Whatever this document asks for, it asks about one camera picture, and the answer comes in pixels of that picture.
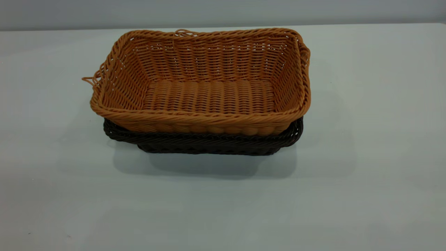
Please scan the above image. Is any black wicker basket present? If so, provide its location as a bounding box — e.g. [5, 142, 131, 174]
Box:
[103, 117, 304, 156]

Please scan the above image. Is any orange wicker basket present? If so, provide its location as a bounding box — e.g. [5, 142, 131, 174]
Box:
[82, 28, 311, 137]

